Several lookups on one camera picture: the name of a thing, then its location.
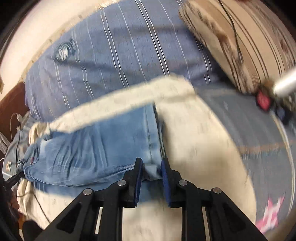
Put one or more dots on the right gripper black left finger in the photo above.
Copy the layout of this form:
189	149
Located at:
97	215

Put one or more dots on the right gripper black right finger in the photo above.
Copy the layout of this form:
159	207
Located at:
206	213

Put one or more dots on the blue denim jeans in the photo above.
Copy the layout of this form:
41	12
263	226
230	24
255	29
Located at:
97	155

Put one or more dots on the cream leaf-print bed sheet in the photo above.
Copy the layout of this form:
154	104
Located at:
196	142

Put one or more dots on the grey star-print pillow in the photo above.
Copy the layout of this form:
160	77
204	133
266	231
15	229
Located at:
266	147

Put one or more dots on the brown headboard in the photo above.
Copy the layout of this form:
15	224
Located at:
13	102

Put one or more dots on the blue plaid quilt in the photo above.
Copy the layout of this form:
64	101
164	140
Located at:
116	47

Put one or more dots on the beige striped pillow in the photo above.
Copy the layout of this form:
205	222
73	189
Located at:
246	38

